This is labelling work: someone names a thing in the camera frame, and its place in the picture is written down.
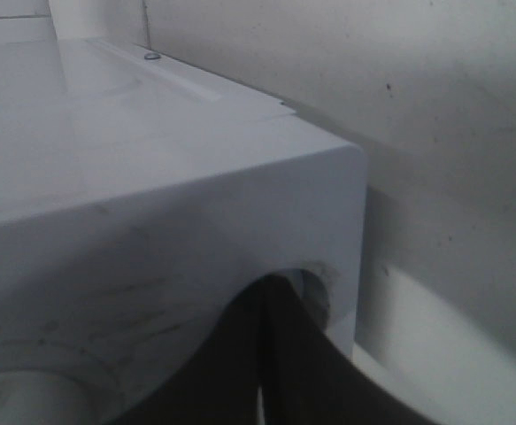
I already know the white upper power knob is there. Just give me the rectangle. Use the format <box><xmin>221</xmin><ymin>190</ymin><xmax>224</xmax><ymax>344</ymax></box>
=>
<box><xmin>0</xmin><ymin>340</ymin><xmax>130</xmax><ymax>425</ymax></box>

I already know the white round door button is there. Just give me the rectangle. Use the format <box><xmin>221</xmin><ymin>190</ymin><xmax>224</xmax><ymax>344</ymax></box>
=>
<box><xmin>288</xmin><ymin>262</ymin><xmax>332</xmax><ymax>332</ymax></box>

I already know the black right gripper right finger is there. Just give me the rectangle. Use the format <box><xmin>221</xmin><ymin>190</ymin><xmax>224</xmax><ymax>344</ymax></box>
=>
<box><xmin>259</xmin><ymin>274</ymin><xmax>431</xmax><ymax>424</ymax></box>

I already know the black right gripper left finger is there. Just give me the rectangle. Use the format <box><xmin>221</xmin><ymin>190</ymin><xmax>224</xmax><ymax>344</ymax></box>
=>
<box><xmin>115</xmin><ymin>276</ymin><xmax>266</xmax><ymax>424</ymax></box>

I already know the white microwave oven body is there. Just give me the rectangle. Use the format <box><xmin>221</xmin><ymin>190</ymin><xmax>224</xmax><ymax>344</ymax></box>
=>
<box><xmin>0</xmin><ymin>39</ymin><xmax>367</xmax><ymax>415</ymax></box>

